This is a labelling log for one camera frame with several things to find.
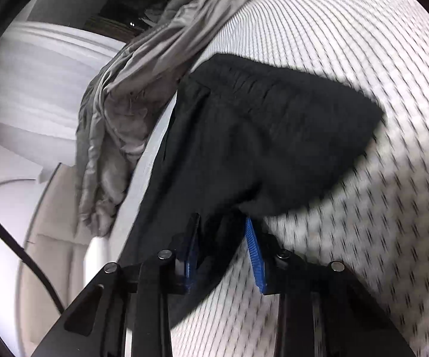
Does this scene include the black pants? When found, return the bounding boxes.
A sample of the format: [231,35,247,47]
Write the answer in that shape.
[119,54,384,325]

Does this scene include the beige padded headboard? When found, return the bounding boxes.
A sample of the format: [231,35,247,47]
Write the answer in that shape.
[17,164,91,356]

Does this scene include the white patterned mattress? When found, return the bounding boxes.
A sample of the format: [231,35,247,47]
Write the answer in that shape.
[120,0,429,356]

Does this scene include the grey crumpled duvet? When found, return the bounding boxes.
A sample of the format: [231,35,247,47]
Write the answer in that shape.
[76,0,250,237]

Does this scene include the black cable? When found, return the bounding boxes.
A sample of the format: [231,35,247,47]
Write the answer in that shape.
[0,200,66,314]

